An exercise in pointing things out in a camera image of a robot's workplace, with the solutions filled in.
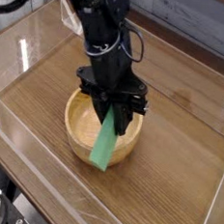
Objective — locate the green rectangular block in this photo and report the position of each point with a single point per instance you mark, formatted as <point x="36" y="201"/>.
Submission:
<point x="105" y="142"/>

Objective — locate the clear acrylic corner bracket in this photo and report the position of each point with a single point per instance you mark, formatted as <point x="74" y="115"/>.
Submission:
<point x="70" y="19"/>

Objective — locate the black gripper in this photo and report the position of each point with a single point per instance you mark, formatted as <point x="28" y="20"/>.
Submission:
<point x="110" y="82"/>

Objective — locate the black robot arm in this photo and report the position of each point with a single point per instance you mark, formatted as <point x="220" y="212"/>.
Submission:
<point x="104" y="21"/>

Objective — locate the clear acrylic enclosure wall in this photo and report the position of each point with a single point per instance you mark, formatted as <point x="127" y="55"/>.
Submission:
<point x="175" y="172"/>

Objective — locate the brown wooden bowl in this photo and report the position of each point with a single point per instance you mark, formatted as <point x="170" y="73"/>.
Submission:
<point x="82" y="126"/>

